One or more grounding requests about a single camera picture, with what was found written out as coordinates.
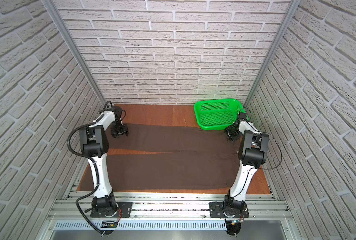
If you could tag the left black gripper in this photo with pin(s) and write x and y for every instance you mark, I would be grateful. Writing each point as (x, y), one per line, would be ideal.
(115, 133)

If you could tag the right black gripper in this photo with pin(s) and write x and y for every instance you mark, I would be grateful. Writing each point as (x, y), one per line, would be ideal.
(232, 137)

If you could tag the brown trousers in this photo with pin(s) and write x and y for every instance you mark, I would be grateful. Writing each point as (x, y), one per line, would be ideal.
(167, 158)

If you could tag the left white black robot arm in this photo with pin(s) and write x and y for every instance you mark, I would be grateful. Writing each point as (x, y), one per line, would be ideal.
(94, 145)

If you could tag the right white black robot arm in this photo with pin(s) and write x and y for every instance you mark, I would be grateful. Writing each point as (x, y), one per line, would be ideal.
(252, 155)

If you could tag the green plastic basket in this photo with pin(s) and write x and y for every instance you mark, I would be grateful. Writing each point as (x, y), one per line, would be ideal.
(217, 114)

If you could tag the small black electronics box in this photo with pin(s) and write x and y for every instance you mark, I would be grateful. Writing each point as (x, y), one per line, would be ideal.
(109, 224)

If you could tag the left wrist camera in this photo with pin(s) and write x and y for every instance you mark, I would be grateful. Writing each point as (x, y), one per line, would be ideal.
(118, 111)

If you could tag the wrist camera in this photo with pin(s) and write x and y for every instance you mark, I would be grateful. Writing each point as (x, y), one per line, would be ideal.
(118, 111)
(241, 116)

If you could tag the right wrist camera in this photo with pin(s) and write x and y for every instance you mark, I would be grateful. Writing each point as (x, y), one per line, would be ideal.
(241, 116)

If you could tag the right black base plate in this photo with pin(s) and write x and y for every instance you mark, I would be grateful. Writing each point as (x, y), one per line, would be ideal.
(218, 209)

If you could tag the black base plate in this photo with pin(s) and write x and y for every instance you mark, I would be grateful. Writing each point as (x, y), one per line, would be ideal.
(124, 207)
(218, 209)

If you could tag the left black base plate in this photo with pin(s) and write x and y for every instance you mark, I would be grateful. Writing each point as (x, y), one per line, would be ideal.
(124, 207)

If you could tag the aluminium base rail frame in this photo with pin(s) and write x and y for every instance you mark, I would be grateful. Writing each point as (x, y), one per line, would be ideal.
(172, 216)

